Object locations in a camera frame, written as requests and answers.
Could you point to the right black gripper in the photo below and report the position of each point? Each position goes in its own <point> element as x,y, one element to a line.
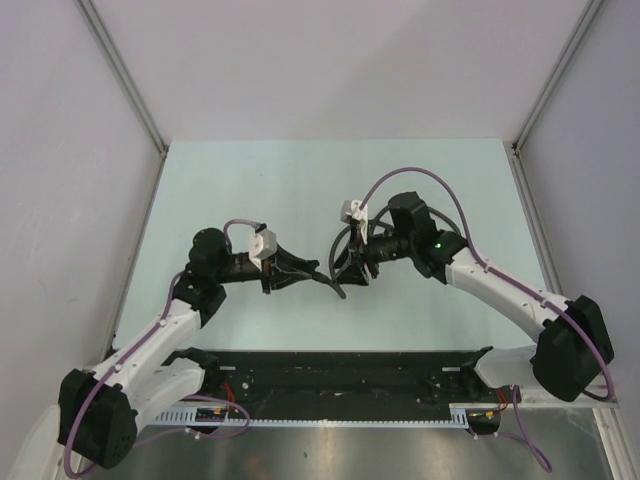
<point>354,273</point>

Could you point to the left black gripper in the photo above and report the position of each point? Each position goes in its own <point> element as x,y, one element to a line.
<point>281,278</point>

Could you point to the black T-shaped connector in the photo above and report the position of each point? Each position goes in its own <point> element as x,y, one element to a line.
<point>320,278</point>

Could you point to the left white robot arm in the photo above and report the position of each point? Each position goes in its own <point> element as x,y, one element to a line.
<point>103,410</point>

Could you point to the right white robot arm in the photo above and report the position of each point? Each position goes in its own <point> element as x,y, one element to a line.
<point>571,342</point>

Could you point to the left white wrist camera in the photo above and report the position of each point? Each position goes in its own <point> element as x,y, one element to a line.
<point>262,245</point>

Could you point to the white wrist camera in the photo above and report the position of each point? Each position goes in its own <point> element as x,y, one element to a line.
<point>355,212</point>
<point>262,245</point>

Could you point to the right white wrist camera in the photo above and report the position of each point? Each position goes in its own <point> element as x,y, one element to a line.
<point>355,212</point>

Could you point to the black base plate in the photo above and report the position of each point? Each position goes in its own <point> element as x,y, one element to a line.
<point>345,384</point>

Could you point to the white slotted cable duct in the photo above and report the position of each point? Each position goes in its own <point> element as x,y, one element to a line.
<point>427,416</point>

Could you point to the left aluminium corner post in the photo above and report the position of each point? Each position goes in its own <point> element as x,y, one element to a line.
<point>116,63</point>

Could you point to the aluminium corner post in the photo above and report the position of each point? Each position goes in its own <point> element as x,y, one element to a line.
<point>569,52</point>
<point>116,63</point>

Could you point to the right aluminium corner post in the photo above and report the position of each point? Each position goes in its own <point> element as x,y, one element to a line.
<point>569,52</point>

